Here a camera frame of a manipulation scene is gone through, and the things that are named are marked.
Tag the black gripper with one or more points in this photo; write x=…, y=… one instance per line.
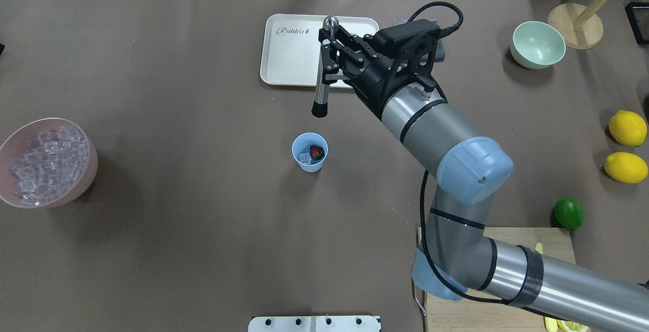
x=373, y=83

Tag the steel muddler black tip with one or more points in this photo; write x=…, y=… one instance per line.
x=319, y=108

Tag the red strawberry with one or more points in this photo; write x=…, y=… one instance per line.
x=316, y=153

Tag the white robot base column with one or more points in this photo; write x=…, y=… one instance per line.
x=316, y=323

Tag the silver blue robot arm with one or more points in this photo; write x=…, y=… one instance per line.
x=469, y=168

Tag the light blue cup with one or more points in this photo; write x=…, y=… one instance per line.
x=308, y=139

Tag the pile of ice cubes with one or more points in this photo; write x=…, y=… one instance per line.
x=50, y=166

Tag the cream rabbit tray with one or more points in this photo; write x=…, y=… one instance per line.
x=290, y=52

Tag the grey folded cloth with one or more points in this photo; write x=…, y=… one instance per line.
x=440, y=50

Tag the mint green bowl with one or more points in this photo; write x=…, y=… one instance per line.
x=537, y=45

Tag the wooden mug tree stand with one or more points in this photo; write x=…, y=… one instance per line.
x=579, y=25

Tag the green lime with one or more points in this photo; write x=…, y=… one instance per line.
x=569, y=213

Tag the wooden cutting board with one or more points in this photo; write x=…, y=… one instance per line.
x=465, y=315

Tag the yellow lemon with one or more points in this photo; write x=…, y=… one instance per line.
x=628, y=128
x=625, y=167

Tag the dark brown tray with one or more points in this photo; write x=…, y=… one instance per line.
x=637, y=14

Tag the pink bowl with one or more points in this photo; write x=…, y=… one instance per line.
x=14, y=146

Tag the yellow plastic knife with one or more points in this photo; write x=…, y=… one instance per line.
x=551, y=324

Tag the upper lemon half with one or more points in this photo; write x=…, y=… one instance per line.
x=569, y=326

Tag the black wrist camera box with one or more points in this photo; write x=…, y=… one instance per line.
x=394, y=36

